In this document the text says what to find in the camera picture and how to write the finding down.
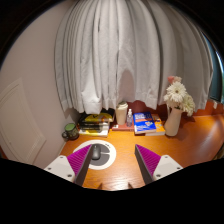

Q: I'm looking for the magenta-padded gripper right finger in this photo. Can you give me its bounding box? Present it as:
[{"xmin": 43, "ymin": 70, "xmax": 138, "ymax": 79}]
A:
[{"xmin": 134, "ymin": 144, "xmax": 184, "ymax": 185}]

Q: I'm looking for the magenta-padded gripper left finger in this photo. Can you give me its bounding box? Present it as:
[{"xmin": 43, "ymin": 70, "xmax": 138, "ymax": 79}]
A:
[{"xmin": 44, "ymin": 144, "xmax": 94, "ymax": 187}]

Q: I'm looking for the dark grey computer mouse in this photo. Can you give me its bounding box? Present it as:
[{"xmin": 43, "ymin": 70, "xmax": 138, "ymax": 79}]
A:
[{"xmin": 90, "ymin": 143, "xmax": 102, "ymax": 161}]

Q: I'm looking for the white round grey-leaf mouse pad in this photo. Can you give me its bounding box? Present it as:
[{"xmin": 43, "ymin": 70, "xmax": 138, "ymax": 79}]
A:
[{"xmin": 72, "ymin": 139, "xmax": 117, "ymax": 171}]

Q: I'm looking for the dark green mug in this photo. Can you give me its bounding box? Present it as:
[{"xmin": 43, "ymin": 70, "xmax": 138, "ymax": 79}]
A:
[{"xmin": 61, "ymin": 122, "xmax": 80, "ymax": 141}]

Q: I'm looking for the white ceramic vase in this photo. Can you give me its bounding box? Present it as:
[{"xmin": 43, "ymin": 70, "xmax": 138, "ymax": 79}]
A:
[{"xmin": 163, "ymin": 105, "xmax": 184, "ymax": 138}]

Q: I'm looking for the white-edged yellow book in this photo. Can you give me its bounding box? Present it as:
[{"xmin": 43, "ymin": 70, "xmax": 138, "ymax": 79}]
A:
[{"xmin": 78, "ymin": 128, "xmax": 110, "ymax": 138}]

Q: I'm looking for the blue cover book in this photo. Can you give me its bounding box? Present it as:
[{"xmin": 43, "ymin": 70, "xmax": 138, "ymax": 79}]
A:
[{"xmin": 132, "ymin": 111, "xmax": 157, "ymax": 135}]

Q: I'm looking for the black book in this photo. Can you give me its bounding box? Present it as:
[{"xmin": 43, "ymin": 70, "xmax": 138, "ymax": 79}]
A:
[{"xmin": 77, "ymin": 114, "xmax": 111, "ymax": 132}]

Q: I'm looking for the clear sanitizer bottle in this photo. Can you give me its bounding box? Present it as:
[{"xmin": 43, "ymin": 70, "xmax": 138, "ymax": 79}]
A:
[{"xmin": 125, "ymin": 108, "xmax": 134, "ymax": 128}]

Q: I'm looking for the flat red book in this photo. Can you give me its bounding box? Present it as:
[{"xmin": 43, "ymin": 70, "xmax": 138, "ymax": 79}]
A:
[{"xmin": 111, "ymin": 123, "xmax": 135, "ymax": 132}]

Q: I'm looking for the yellow cover book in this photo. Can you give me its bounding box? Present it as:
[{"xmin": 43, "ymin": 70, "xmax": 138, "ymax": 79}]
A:
[{"xmin": 83, "ymin": 112, "xmax": 115, "ymax": 124}]

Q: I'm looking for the beige lidded tumbler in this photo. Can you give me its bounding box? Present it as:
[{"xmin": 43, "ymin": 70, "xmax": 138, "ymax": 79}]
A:
[{"xmin": 115, "ymin": 101, "xmax": 129, "ymax": 126}]

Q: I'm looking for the white flower bouquet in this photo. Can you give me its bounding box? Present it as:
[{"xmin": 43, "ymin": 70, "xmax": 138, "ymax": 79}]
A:
[{"xmin": 163, "ymin": 75, "xmax": 197, "ymax": 117}]

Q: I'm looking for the dark framed window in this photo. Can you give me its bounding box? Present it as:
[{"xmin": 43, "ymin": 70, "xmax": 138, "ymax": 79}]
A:
[{"xmin": 207, "ymin": 36, "xmax": 224, "ymax": 104}]

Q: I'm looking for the white pleated curtain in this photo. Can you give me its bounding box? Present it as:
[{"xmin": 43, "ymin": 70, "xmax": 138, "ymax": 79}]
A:
[{"xmin": 54, "ymin": 0, "xmax": 214, "ymax": 115}]

